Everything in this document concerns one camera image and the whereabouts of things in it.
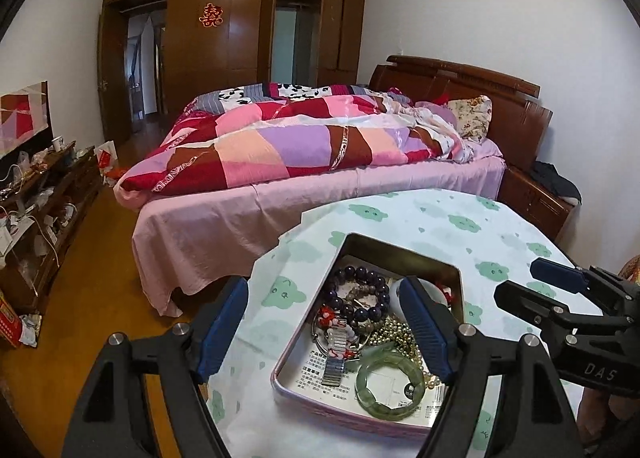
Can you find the pink metal tin box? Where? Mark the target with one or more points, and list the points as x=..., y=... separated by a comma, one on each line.
x=400, y=250

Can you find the metal watch band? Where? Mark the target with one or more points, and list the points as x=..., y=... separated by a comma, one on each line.
x=336, y=368

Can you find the red and white bag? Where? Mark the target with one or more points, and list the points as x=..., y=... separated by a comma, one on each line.
x=106, y=158

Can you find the white cup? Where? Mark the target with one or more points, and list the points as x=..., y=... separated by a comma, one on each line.
x=56, y=143

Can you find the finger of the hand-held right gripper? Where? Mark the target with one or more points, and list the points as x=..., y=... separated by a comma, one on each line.
x=560, y=273
x=530, y=298

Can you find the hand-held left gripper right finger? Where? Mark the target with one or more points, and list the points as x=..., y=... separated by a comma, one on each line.
x=426, y=330

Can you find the pink bed sheet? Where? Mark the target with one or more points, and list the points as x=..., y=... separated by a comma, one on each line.
x=225, y=228

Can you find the red knot coin charm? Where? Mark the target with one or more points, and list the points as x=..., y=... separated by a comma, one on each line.
x=446, y=295

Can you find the floral pillow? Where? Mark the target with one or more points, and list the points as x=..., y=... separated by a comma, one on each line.
x=472, y=118

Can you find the cloth covered television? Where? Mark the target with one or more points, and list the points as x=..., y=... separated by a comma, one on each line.
x=22, y=118

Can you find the red patterned cloth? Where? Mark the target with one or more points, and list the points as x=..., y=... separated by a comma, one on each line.
x=631, y=269

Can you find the wooden television cabinet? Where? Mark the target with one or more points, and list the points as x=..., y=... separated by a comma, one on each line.
x=75, y=193

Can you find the printed paper leaflet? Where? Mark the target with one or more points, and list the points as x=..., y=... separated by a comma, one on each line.
x=310, y=380

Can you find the wooden nightstand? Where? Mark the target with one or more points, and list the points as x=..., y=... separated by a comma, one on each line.
x=530, y=208

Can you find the red cardboard box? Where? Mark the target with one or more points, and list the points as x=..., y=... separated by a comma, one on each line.
x=9, y=320

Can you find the person's right hand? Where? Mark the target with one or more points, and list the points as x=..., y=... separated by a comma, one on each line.
x=592, y=420

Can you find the red paper wardrobe decoration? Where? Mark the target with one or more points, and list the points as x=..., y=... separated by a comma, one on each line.
x=211, y=15

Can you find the brown wooden wardrobe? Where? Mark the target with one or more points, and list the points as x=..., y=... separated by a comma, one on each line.
x=220, y=68

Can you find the white jade bangle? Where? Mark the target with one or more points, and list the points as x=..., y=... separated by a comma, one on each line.
x=395, y=295

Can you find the green jade bangle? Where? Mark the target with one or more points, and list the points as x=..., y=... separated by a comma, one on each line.
x=362, y=383

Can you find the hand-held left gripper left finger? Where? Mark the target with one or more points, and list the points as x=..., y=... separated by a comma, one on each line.
x=220, y=333

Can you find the dark clothing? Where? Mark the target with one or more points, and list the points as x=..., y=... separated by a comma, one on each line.
x=555, y=183

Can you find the panda print blanket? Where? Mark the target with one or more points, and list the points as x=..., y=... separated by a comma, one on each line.
x=235, y=95

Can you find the wooden headboard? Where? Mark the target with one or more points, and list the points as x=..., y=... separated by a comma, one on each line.
x=490, y=83

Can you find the patchwork quilt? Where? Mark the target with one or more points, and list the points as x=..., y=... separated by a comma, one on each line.
x=280, y=148

